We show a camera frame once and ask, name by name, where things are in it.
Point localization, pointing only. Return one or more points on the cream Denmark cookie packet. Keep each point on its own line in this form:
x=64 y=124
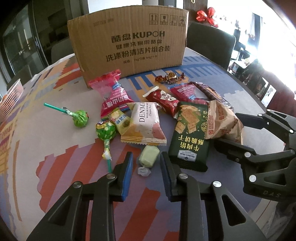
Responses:
x=144 y=126

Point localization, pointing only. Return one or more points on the red ribbon bow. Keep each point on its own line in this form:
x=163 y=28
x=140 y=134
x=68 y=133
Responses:
x=206 y=17

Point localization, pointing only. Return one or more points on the pink hawthorn snack packet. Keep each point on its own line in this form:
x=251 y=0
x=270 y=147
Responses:
x=113 y=94

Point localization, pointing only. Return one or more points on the pink plastic basket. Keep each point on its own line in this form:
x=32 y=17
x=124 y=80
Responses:
x=10 y=99

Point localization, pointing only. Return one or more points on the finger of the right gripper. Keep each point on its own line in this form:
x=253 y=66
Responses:
x=280 y=124
x=242 y=155

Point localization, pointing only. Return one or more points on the brown cardboard box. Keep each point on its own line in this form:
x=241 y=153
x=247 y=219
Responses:
x=133 y=39

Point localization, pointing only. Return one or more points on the dark red snack packet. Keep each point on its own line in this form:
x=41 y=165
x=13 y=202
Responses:
x=165 y=100

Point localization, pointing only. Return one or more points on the dark green cracker packet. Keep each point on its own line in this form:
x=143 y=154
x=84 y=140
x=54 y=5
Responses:
x=188 y=147

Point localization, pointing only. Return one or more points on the green lollipop cartoon wrapper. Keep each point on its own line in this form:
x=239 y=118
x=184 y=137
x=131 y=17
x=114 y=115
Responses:
x=106 y=131

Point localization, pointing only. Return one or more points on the green lollipop teal stick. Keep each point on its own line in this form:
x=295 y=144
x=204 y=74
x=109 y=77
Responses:
x=80 y=117

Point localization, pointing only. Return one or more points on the small yellow snack packet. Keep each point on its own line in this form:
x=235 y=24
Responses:
x=120 y=120

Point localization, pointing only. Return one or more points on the colourful patterned tablecloth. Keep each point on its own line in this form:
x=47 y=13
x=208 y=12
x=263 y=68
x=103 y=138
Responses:
x=42 y=152

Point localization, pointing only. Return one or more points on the brown foil wrapped candy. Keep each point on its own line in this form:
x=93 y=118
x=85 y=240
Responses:
x=170 y=78

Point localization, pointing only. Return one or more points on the dark grey chair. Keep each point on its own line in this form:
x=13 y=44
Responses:
x=214 y=44

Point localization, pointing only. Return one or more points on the grey chair far side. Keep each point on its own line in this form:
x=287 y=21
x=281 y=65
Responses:
x=61 y=49

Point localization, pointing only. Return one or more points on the tan fortune biscuits bag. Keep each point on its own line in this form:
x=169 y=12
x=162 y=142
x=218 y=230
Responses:
x=223 y=123

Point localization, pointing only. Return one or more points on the pale green candy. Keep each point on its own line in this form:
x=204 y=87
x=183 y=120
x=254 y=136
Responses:
x=147 y=159

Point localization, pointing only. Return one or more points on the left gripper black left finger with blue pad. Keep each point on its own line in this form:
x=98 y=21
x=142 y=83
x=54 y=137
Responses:
x=86 y=210

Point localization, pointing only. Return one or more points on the maroon costa cookie packet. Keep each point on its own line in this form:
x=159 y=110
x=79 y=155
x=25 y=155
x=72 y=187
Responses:
x=212 y=94

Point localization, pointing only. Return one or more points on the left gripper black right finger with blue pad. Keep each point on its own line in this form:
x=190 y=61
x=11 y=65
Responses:
x=208 y=211

